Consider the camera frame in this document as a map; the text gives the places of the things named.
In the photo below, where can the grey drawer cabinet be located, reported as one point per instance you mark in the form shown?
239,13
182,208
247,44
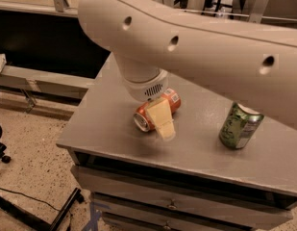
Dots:
193,183

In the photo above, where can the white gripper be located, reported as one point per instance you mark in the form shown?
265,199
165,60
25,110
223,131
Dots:
147,89

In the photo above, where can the grey side bench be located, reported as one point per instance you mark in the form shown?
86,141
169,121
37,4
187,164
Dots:
31,80

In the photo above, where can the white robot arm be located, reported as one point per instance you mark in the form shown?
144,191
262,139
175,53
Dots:
252,64

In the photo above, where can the red coke can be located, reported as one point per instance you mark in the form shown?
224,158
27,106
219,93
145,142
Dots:
157,114

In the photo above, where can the green soda can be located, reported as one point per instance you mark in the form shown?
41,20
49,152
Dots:
240,125

